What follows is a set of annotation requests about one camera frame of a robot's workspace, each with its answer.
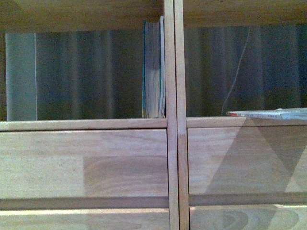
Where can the teal green thin book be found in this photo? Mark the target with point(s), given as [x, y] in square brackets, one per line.
[162, 70]

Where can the teal cartoon book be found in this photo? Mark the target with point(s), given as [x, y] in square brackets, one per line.
[151, 69]

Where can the grey curtain behind shelf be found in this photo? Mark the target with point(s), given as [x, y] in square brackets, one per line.
[98, 74]

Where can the white illustrated paperback book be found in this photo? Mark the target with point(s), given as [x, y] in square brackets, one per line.
[278, 114]

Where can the wooden bookshelf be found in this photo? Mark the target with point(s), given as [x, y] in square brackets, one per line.
[173, 173]

